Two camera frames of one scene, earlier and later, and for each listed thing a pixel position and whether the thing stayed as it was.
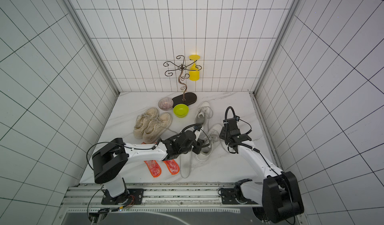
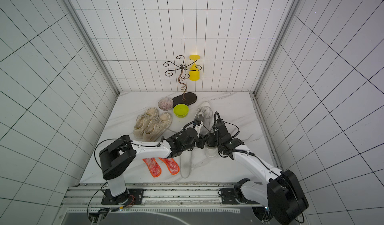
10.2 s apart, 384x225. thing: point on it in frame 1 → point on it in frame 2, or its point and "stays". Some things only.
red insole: [154, 168] stays
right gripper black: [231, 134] → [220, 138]
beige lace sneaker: [143, 120] stays
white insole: [185, 164] stays
